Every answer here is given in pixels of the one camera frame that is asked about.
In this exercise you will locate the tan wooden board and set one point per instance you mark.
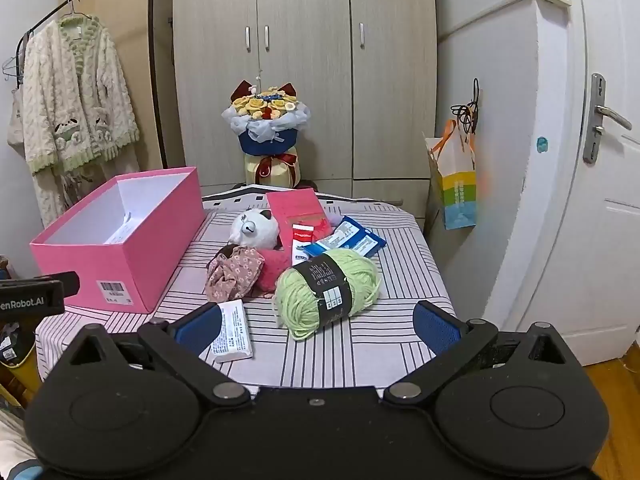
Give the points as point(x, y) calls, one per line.
point(130, 20)

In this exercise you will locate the green yarn ball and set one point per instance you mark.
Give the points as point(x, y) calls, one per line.
point(360, 275)

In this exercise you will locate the cream green fluffy cardigan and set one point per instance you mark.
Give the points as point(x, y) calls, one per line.
point(75, 95)

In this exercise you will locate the beige wooden wardrobe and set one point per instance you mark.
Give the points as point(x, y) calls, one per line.
point(310, 60)

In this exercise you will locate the cream tote bag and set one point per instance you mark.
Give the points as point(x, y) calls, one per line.
point(16, 125)

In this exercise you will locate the black metal clothes rack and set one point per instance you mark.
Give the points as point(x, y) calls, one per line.
point(161, 110)

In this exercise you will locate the pink cardboard box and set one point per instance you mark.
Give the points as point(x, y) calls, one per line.
point(145, 255)

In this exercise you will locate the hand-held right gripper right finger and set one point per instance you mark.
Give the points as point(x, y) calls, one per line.
point(435, 330)

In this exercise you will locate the white door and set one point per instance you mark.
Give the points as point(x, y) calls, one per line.
point(575, 235)

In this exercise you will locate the white plush cat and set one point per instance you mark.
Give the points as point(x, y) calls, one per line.
point(257, 230)

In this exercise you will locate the pink envelope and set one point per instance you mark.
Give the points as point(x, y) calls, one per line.
point(295, 207)

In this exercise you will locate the white tissue packet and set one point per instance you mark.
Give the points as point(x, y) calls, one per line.
point(232, 330)

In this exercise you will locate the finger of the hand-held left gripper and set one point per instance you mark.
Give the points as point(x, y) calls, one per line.
point(70, 284)

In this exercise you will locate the dark plaid stool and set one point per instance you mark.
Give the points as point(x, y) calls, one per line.
point(310, 186)

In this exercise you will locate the pink soft cloth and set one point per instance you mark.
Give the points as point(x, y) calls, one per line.
point(272, 267)

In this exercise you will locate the yellow black bag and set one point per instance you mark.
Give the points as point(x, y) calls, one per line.
point(20, 365)

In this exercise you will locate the striped bed sheet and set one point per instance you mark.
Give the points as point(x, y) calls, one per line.
point(400, 270)

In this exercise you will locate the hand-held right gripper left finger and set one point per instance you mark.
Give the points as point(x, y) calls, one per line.
point(200, 330)

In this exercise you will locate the cream fluffy pants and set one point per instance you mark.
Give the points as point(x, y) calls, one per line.
point(55, 190)

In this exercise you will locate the blue wipes packet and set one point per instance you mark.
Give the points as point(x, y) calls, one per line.
point(350, 227)
point(360, 247)

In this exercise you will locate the small blue sticker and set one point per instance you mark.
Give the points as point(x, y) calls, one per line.
point(542, 144)

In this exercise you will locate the yellow flower bouquet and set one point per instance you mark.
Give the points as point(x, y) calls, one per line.
point(265, 125)

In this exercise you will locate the floral fabric pouch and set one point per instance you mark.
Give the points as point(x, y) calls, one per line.
point(232, 272)

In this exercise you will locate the colourful paper bag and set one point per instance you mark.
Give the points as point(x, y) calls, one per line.
point(457, 190)

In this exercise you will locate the red white small packet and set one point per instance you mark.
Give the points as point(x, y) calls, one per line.
point(301, 242)

